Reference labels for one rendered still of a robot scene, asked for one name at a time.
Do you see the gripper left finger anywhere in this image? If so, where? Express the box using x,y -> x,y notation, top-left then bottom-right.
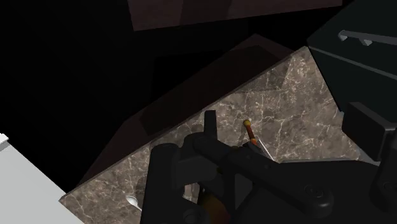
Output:
140,109 -> 335,224

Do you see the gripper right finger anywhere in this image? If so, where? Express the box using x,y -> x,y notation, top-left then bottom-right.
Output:
342,101 -> 397,216

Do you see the white spoon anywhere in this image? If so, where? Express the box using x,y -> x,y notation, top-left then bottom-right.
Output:
125,195 -> 143,213

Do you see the orange rounded object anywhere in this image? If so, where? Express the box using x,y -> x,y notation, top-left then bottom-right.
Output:
198,189 -> 232,224

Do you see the white block furniture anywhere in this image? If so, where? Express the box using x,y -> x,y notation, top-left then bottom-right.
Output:
0,133 -> 85,224

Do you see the black appliance with white handle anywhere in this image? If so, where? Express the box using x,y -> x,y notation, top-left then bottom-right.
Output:
307,0 -> 397,125

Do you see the orange handled knife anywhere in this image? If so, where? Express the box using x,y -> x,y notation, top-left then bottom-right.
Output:
242,119 -> 275,162

